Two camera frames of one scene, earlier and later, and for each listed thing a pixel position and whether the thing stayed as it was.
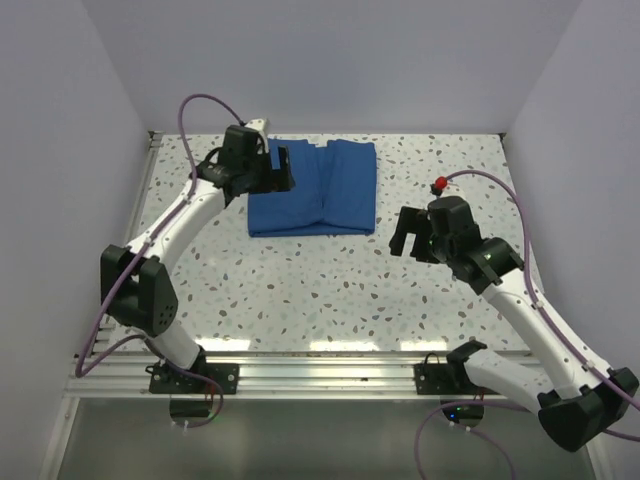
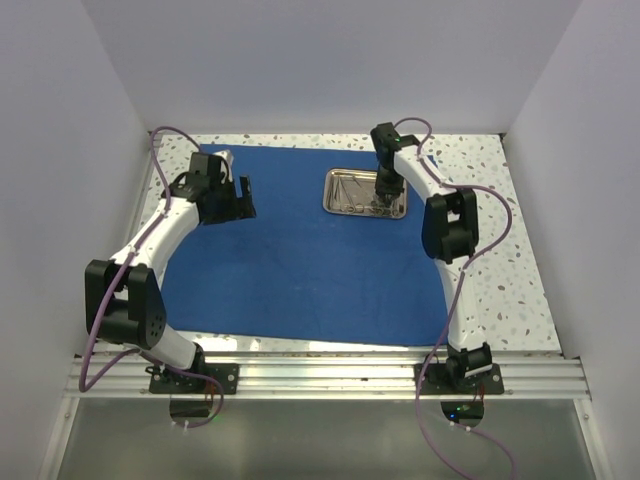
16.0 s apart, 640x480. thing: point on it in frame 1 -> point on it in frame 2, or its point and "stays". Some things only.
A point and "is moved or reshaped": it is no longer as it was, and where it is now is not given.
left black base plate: (166, 380) stays
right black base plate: (438, 379) stays
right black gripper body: (440, 245) -> (389, 183)
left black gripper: (279, 179) -> (240, 207)
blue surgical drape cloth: (335, 191) is moved or reshaped
